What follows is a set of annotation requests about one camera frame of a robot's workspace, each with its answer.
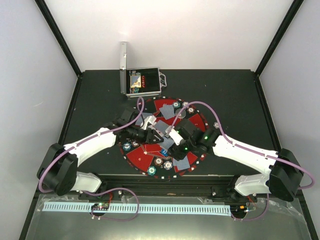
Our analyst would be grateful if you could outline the brown chip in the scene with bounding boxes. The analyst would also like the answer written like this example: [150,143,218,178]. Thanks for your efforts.
[188,107,195,114]
[154,158,163,166]
[132,141,139,147]

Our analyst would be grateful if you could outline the blue card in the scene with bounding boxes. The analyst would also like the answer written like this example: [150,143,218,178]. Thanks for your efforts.
[173,156,190,171]
[159,104,176,120]
[135,112,149,126]

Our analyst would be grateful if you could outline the green chips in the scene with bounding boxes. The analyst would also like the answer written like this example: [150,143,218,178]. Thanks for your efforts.
[122,142,132,151]
[147,166,157,176]
[172,101,181,109]

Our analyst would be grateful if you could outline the purple white chip stack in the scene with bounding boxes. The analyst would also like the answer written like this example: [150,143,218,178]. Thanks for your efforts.
[213,122,220,129]

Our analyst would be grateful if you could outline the face-down community card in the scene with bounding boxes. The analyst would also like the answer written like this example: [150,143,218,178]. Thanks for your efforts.
[154,120,169,134]

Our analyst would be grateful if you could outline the grey card deck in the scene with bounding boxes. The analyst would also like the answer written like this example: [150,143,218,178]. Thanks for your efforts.
[158,138,175,151]

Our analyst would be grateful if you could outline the clear round dealer puck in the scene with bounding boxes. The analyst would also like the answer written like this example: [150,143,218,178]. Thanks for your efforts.
[178,110,186,119]

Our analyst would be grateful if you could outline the blue white chip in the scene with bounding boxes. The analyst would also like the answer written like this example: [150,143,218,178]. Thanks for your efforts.
[163,161,173,170]

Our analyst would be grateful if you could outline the blue small blind button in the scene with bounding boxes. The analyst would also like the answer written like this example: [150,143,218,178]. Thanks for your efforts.
[161,149,168,156]

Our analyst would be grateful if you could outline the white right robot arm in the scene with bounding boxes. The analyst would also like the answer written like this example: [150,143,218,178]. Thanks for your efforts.
[165,119,304,202]

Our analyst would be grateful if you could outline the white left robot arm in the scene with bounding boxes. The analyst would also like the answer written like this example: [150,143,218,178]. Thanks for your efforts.
[37,108,164,200]

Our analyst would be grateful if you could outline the round red black poker mat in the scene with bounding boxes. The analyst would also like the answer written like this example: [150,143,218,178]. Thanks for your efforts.
[118,96,209,180]

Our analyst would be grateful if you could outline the open aluminium poker case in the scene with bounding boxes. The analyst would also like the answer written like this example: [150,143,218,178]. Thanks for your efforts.
[119,41,168,98]

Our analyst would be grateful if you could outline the card pack in case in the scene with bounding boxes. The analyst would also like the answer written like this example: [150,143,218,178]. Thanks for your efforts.
[130,75,142,88]

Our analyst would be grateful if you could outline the small green circuit board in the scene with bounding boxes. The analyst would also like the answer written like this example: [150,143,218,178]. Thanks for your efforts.
[91,202,109,211]

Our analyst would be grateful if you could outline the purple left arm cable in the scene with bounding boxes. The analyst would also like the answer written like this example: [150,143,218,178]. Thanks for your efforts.
[38,97,145,194]

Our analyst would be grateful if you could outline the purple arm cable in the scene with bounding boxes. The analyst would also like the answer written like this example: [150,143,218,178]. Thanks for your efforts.
[38,97,145,194]
[169,101,316,222]

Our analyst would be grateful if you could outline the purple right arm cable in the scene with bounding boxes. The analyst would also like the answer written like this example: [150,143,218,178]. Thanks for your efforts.
[169,101,316,222]

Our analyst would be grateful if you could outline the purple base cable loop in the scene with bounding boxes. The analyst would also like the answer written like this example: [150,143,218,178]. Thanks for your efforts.
[79,187,140,222]

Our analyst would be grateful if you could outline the light blue cable duct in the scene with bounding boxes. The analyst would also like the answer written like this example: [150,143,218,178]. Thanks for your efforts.
[42,202,231,217]

